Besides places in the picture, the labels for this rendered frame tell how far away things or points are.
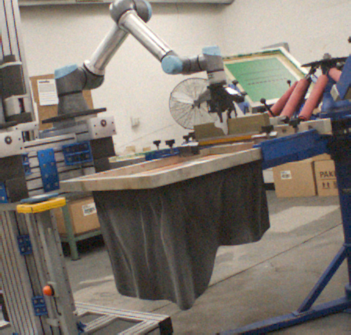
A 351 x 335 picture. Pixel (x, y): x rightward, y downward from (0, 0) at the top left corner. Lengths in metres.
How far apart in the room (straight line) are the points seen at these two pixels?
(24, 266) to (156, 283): 0.80
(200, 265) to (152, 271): 0.18
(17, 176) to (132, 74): 4.67
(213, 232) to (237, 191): 0.17
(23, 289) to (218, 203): 1.09
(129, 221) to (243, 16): 5.95
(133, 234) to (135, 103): 4.82
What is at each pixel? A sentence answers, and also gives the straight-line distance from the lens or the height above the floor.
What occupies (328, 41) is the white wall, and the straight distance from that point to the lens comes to 6.79.
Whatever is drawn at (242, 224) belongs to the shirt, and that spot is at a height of 0.74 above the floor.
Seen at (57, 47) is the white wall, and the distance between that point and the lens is 6.26.
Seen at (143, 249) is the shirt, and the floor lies 0.72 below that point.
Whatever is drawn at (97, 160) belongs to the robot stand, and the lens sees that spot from 2.41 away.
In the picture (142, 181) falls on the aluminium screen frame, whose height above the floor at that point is 0.97.
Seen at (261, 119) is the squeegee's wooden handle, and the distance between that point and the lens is 2.10.
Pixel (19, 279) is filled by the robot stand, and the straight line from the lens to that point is 2.56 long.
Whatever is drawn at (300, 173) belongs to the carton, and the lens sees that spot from 6.67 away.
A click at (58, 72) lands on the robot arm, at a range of 2.54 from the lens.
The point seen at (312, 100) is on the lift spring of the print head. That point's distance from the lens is 2.56.
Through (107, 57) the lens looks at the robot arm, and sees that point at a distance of 2.57.
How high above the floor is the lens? 1.12
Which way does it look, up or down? 4 degrees down
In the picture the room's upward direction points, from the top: 10 degrees counter-clockwise
